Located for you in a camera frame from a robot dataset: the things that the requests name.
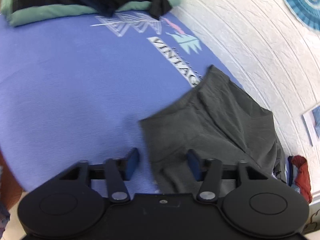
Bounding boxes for bedding advertisement poster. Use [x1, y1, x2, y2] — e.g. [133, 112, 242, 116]
[302, 105, 320, 146]

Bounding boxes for red garment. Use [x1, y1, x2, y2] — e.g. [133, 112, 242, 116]
[291, 155, 312, 204]

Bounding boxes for dark grey pants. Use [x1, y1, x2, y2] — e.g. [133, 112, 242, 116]
[140, 66, 286, 194]

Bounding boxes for blue printed bed sheet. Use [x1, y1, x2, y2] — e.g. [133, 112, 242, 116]
[1, 11, 229, 194]

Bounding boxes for green folded garment black trim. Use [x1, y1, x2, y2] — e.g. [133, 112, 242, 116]
[1, 0, 181, 27]

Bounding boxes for blue denim garment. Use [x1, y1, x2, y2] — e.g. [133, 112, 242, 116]
[285, 156, 300, 193]

